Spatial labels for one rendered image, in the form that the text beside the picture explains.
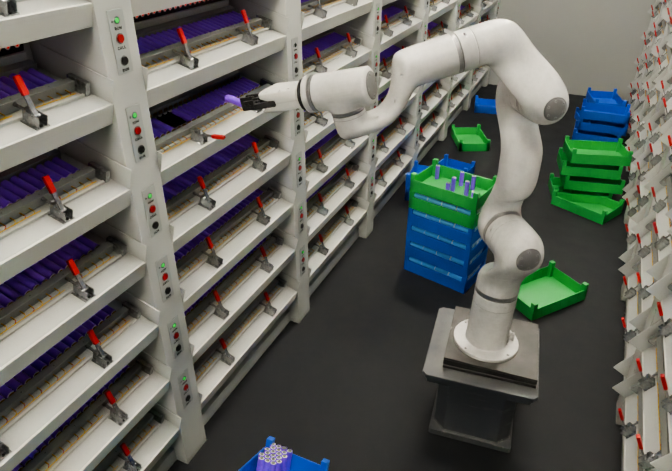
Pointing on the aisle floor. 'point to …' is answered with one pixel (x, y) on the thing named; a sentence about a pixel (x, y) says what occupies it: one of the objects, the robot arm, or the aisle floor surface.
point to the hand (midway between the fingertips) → (251, 102)
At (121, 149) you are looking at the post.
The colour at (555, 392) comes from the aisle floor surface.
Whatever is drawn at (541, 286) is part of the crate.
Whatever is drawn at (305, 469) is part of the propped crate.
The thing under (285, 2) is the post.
